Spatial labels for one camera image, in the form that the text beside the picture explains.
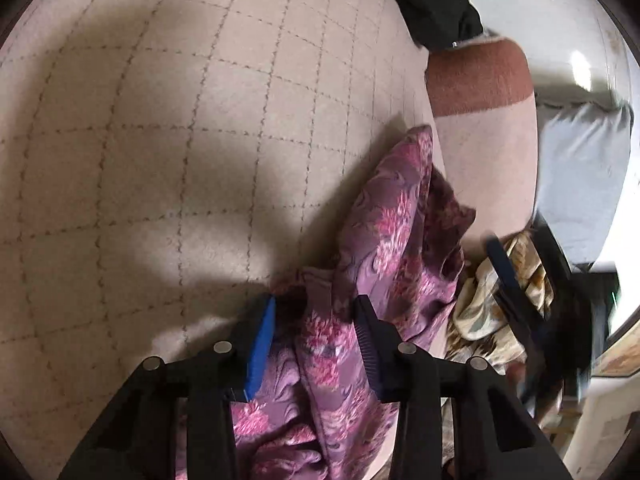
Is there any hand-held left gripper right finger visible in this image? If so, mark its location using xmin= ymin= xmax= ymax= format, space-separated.
xmin=352 ymin=294 xmax=576 ymax=480

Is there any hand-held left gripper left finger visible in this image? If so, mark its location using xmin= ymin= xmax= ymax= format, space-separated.
xmin=57 ymin=294 xmax=278 ymax=480

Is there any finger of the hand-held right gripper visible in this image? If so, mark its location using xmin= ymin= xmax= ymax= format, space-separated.
xmin=531 ymin=212 xmax=576 ymax=286
xmin=485 ymin=237 xmax=546 ymax=352

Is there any purple floral garment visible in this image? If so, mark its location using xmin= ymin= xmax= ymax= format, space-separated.
xmin=175 ymin=124 xmax=477 ymax=480

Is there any beige floral blanket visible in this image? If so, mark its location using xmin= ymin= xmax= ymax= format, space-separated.
xmin=445 ymin=232 xmax=556 ymax=376

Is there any grey pillow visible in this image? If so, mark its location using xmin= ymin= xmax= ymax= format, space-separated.
xmin=534 ymin=102 xmax=636 ymax=266

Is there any pink quilted sofa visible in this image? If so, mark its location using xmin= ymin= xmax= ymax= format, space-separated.
xmin=0 ymin=0 xmax=541 ymax=480

